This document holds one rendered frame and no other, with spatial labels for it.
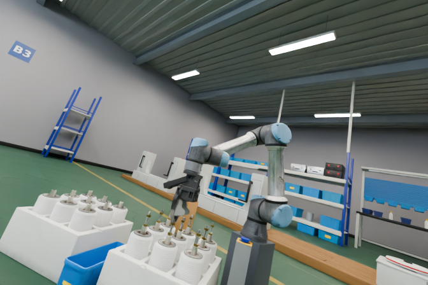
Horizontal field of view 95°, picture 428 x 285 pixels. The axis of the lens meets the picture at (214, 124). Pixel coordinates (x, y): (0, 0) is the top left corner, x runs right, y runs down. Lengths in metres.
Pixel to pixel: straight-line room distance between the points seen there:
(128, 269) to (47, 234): 0.42
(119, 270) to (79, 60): 6.76
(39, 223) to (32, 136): 5.80
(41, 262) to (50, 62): 6.33
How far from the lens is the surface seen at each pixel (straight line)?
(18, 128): 6.95
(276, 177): 1.11
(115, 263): 0.98
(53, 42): 7.35
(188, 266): 0.88
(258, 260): 1.21
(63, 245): 1.14
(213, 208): 3.30
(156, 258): 0.92
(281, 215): 1.11
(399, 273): 2.55
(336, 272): 2.53
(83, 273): 1.00
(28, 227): 1.29
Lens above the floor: 0.54
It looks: 16 degrees up
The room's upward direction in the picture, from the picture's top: 16 degrees clockwise
